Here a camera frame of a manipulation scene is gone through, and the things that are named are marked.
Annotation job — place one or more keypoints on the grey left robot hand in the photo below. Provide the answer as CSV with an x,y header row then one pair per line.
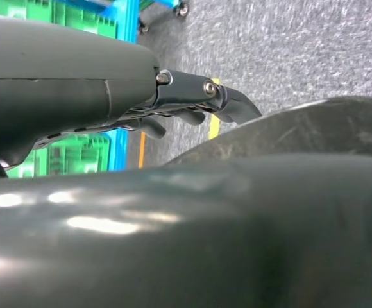
x,y
60,85

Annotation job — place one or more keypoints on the blue steel shelf rack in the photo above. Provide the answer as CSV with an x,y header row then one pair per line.
x,y
121,21
173,3

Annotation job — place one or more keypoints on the green plastic crate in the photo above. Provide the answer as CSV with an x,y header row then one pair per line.
x,y
73,155
60,17

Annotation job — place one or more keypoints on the grey robot body shell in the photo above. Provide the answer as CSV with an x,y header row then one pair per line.
x,y
205,234

